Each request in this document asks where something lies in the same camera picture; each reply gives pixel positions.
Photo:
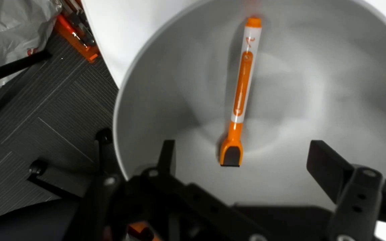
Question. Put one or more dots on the crumpled white paper sheet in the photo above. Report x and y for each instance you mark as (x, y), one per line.
(26, 27)

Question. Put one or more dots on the orange marker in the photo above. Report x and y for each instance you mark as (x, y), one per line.
(233, 150)

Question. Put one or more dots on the orange marker box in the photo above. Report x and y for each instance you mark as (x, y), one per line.
(73, 25)

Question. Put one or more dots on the grey bowl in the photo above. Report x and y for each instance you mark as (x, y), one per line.
(321, 74)

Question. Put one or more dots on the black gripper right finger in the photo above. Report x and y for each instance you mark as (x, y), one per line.
(331, 170)

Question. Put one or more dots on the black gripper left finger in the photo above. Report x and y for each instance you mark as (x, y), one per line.
(167, 155)

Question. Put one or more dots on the black chair base leg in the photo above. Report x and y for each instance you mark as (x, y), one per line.
(64, 183)

